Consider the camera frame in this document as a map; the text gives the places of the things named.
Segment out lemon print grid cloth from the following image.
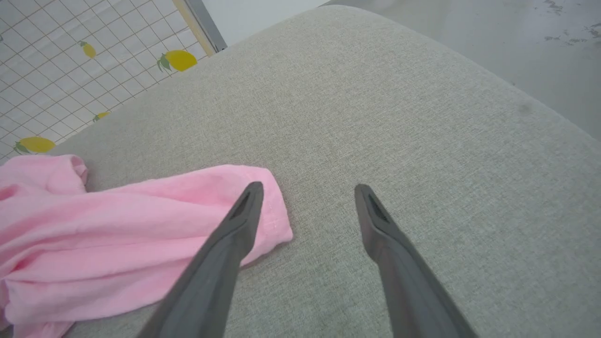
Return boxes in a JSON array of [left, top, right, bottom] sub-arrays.
[[0, 0, 209, 165]]

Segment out pink garment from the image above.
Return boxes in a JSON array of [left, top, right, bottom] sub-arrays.
[[0, 154, 294, 338]]

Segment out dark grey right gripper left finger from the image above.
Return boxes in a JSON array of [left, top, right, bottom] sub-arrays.
[[137, 181, 264, 338]]

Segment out grey metal frame bar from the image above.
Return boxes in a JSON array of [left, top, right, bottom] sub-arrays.
[[172, 0, 228, 57]]

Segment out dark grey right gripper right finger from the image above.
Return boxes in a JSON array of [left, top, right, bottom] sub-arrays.
[[354, 184, 478, 338]]

